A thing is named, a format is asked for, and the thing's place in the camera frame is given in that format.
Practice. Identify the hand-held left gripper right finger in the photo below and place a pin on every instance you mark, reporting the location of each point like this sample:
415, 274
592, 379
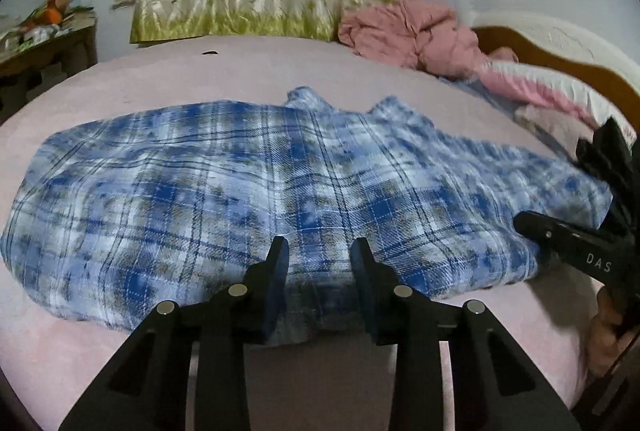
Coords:
367, 296

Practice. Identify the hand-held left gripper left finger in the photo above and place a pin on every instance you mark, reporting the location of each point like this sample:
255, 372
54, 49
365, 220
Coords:
275, 291

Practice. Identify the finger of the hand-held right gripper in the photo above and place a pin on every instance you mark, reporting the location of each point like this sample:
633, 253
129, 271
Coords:
545, 231

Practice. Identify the blue plaid shirt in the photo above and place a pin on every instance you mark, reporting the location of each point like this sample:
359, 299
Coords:
200, 191

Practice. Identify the person's right hand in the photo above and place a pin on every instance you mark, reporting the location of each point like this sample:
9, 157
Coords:
607, 336

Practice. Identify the dark cloth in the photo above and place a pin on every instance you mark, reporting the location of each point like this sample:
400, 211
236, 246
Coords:
607, 161

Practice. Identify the light pink cloth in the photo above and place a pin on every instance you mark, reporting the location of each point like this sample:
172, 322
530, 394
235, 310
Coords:
550, 126

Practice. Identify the pink and white pillow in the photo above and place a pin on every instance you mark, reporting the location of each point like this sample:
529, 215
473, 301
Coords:
550, 86

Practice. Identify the wooden headboard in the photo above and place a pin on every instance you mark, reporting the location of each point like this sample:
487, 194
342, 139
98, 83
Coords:
560, 58

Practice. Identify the pink bed sheet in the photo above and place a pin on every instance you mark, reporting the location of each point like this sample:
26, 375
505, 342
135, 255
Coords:
350, 71

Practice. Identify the crumpled pink blanket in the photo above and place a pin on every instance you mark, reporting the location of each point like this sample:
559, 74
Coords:
400, 31

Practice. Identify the grass print satin pillow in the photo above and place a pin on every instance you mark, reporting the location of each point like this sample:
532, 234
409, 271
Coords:
225, 11

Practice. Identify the wooden nightstand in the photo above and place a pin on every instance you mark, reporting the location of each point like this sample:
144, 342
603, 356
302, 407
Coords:
50, 56

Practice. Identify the orange decoration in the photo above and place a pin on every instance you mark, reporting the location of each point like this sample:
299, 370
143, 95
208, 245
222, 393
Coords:
50, 15

